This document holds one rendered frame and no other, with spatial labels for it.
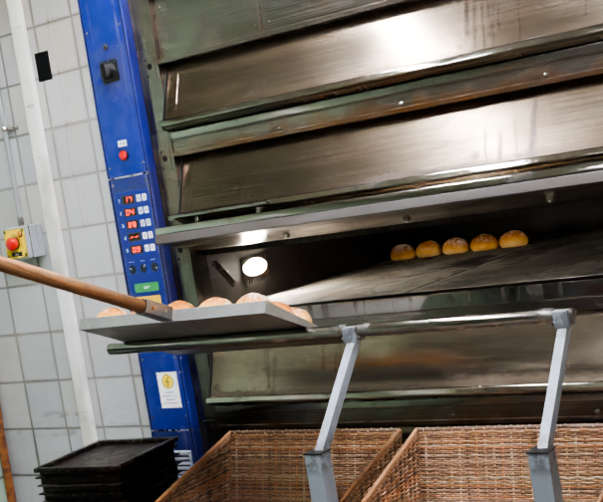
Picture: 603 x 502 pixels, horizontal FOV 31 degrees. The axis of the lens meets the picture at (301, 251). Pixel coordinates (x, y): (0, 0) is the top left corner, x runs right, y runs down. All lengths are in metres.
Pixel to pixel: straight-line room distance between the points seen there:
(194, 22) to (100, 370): 1.09
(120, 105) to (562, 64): 1.27
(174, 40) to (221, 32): 0.16
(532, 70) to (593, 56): 0.14
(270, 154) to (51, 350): 1.03
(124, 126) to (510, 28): 1.16
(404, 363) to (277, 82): 0.79
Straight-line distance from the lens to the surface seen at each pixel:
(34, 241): 3.45
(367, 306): 2.82
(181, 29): 3.10
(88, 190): 3.33
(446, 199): 2.52
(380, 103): 2.76
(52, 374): 3.55
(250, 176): 2.97
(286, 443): 3.00
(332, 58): 2.82
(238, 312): 2.41
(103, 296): 2.37
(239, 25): 2.99
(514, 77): 2.61
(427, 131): 2.71
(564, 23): 2.56
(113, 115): 3.21
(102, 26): 3.23
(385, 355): 2.84
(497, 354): 2.70
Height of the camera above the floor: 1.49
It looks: 3 degrees down
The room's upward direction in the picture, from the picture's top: 9 degrees counter-clockwise
